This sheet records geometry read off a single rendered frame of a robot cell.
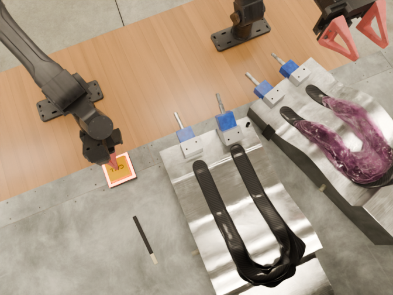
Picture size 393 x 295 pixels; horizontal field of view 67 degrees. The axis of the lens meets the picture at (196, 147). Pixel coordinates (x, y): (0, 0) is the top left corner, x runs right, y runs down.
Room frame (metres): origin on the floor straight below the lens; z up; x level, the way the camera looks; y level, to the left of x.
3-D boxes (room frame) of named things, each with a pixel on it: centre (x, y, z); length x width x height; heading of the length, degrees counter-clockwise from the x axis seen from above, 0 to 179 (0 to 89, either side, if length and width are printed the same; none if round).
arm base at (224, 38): (0.68, -0.16, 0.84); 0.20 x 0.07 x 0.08; 113
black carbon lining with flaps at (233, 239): (0.07, -0.12, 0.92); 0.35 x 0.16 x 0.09; 22
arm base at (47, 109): (0.44, 0.39, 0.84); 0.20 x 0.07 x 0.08; 113
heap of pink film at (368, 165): (0.26, -0.41, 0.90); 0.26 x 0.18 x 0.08; 39
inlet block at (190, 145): (0.29, 0.03, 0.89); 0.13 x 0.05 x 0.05; 22
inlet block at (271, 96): (0.44, -0.20, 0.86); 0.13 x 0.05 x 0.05; 39
